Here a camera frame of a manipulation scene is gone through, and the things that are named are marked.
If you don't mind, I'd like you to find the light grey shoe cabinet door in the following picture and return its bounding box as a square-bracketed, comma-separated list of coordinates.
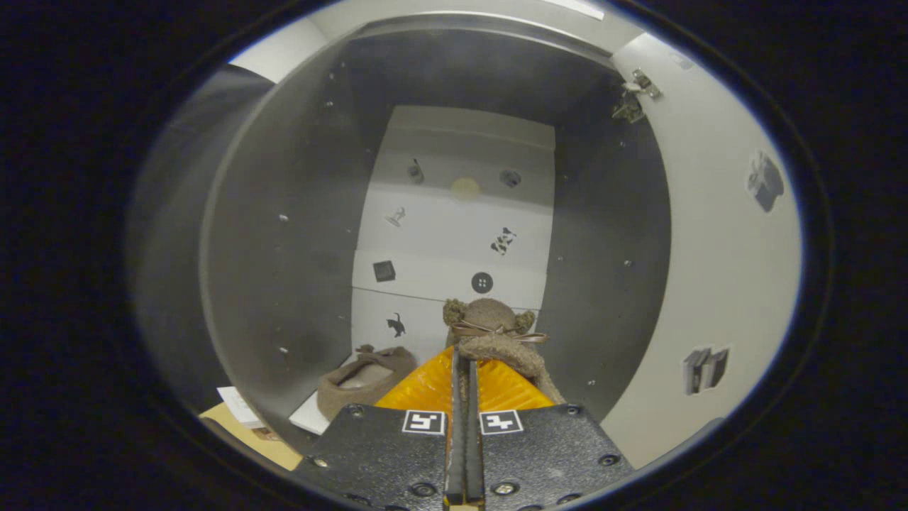
[599, 32, 802, 469]

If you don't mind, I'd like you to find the grey shoe cabinet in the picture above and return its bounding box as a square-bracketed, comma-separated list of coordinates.
[199, 14, 671, 455]

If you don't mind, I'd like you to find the stack of books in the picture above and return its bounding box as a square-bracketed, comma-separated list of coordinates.
[216, 385, 284, 444]

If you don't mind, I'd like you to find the metal door hinge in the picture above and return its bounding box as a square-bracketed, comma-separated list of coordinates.
[611, 67, 663, 123]

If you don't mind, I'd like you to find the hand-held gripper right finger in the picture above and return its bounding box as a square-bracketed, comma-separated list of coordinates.
[465, 355, 634, 511]

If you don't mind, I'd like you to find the white cabinet shelf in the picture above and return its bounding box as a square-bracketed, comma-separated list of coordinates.
[289, 390, 334, 435]

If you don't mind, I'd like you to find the brown fuzzy shoe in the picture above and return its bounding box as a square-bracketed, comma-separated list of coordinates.
[443, 298, 566, 407]
[316, 345, 418, 421]

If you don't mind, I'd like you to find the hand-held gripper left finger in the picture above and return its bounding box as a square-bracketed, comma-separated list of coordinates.
[294, 346, 462, 511]

